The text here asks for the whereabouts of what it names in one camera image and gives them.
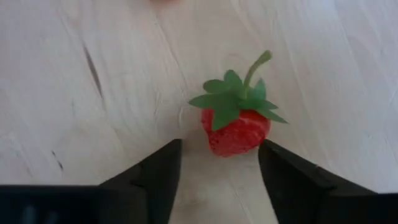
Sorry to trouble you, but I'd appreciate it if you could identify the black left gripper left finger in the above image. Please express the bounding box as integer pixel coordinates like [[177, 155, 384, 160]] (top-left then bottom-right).
[[0, 139, 183, 224]]

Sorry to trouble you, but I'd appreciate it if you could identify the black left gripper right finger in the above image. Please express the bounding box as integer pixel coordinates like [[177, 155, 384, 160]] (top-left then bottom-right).
[[258, 139, 398, 224]]

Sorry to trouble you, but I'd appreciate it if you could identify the red toy strawberry long stem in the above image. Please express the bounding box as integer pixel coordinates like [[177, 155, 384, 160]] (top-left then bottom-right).
[[188, 49, 289, 158]]

